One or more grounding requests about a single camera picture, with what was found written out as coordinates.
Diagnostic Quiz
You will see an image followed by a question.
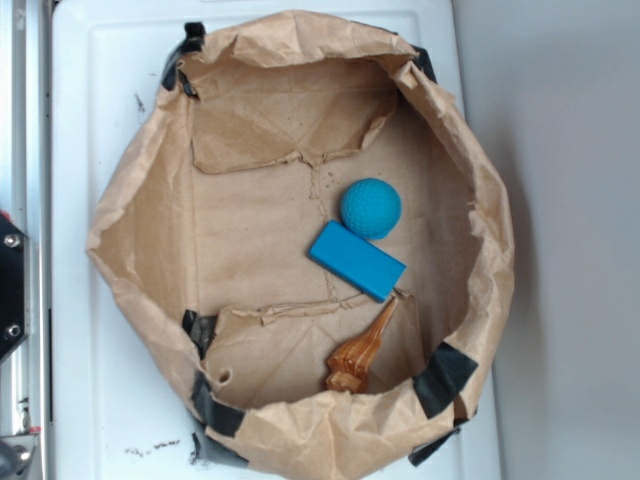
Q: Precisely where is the blue dimpled ball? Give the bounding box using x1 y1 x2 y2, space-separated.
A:
340 178 402 240

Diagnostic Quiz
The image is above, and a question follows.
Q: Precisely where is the blue rectangular block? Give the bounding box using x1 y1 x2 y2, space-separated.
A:
308 220 406 302

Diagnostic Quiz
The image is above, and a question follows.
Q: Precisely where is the aluminium frame rail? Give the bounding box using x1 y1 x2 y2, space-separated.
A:
1 1 53 479

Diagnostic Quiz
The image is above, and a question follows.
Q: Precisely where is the brown plastic seashell toy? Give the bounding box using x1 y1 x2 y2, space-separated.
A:
325 297 398 394

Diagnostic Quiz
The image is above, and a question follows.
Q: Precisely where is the black metal bracket plate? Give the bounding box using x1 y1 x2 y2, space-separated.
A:
0 210 30 365

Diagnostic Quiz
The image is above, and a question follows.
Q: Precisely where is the brown paper bag bin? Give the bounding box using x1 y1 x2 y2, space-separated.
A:
87 11 515 479

